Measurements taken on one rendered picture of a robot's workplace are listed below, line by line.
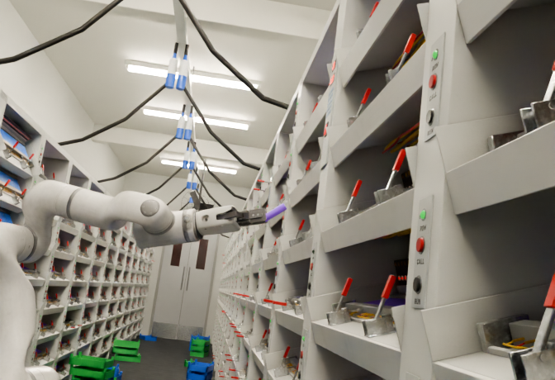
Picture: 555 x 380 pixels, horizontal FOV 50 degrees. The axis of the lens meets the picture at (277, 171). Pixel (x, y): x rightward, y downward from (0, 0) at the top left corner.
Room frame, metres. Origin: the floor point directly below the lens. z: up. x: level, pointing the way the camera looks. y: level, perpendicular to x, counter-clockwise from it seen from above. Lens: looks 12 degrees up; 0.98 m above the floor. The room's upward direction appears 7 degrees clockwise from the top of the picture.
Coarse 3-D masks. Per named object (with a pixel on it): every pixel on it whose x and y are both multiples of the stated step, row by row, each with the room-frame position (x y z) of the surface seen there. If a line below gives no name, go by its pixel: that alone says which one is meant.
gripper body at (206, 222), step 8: (216, 208) 1.47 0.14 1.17; (224, 208) 1.46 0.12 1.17; (232, 208) 1.48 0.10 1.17; (200, 216) 1.47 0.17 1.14; (208, 216) 1.48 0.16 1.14; (200, 224) 1.47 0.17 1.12; (208, 224) 1.47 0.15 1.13; (216, 224) 1.46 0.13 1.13; (224, 224) 1.46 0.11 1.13; (232, 224) 1.47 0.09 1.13; (200, 232) 1.50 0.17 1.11; (208, 232) 1.51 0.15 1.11; (216, 232) 1.52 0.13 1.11; (224, 232) 1.53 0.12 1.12
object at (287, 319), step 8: (304, 288) 2.01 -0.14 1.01; (280, 296) 2.00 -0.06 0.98; (288, 296) 2.00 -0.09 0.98; (296, 296) 2.01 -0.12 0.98; (304, 296) 2.01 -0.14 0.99; (304, 304) 1.40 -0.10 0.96; (280, 312) 1.85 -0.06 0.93; (288, 312) 1.72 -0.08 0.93; (304, 312) 1.40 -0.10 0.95; (280, 320) 1.89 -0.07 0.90; (288, 320) 1.68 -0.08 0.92; (296, 320) 1.52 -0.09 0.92; (288, 328) 1.72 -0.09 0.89; (296, 328) 1.55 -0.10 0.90
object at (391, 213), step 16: (400, 160) 0.88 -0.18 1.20; (416, 160) 0.70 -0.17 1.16; (384, 192) 0.87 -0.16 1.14; (400, 192) 0.88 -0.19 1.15; (336, 208) 1.31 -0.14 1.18; (352, 208) 1.31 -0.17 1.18; (368, 208) 1.15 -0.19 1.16; (384, 208) 0.83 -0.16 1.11; (400, 208) 0.77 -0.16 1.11; (320, 224) 1.30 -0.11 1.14; (336, 224) 1.31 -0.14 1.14; (352, 224) 1.03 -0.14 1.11; (368, 224) 0.93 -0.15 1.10; (384, 224) 0.85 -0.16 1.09; (400, 224) 0.78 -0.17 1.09; (336, 240) 1.17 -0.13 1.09; (352, 240) 1.05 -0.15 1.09
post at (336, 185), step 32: (352, 0) 1.31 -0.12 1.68; (352, 32) 1.31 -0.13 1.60; (352, 96) 1.31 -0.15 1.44; (352, 160) 1.31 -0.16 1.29; (384, 160) 1.32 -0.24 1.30; (320, 192) 1.36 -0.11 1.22; (352, 192) 1.31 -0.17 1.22; (320, 256) 1.31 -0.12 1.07; (352, 256) 1.31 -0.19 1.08; (384, 256) 1.32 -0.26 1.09; (320, 288) 1.31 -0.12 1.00; (352, 288) 1.31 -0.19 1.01; (320, 352) 1.31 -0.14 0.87
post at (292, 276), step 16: (304, 96) 2.00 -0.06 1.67; (304, 112) 2.01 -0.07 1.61; (304, 160) 2.01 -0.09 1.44; (288, 208) 2.00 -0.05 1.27; (304, 208) 2.01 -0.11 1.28; (288, 224) 2.00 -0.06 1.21; (304, 224) 2.01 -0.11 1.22; (288, 272) 2.01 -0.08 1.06; (304, 272) 2.01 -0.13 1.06; (288, 288) 2.01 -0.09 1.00; (272, 304) 2.10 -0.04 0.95; (272, 336) 2.00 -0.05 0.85; (288, 336) 2.01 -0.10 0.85; (272, 352) 2.00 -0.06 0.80
